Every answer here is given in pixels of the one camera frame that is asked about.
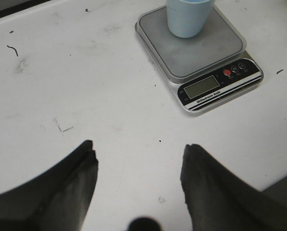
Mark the light blue plastic cup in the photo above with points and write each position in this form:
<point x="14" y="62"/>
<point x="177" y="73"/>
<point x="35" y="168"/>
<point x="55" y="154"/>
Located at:
<point x="185" y="18"/>

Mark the silver digital kitchen scale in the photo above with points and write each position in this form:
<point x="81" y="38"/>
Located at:
<point x="206" y="70"/>

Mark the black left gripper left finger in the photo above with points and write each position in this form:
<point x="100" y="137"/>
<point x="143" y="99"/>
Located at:
<point x="56" y="200"/>

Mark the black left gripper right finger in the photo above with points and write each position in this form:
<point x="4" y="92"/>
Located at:
<point x="217" y="200"/>

